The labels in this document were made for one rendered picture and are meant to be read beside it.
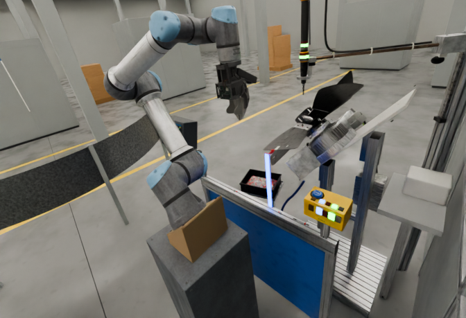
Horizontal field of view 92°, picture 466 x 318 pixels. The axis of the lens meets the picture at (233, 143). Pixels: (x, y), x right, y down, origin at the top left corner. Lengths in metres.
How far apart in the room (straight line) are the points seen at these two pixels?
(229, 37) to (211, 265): 0.76
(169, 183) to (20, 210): 1.79
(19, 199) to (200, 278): 1.85
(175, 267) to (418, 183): 1.16
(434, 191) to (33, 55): 6.66
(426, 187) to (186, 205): 1.12
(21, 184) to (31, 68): 4.45
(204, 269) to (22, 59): 6.14
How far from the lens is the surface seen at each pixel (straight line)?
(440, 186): 1.42
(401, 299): 2.12
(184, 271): 0.91
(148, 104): 1.01
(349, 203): 1.00
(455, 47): 1.42
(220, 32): 0.75
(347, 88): 1.19
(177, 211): 0.86
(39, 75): 6.60
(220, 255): 0.91
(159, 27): 0.69
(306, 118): 1.34
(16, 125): 6.75
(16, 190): 2.43
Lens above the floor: 1.73
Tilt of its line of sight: 27 degrees down
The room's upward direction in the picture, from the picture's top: 8 degrees counter-clockwise
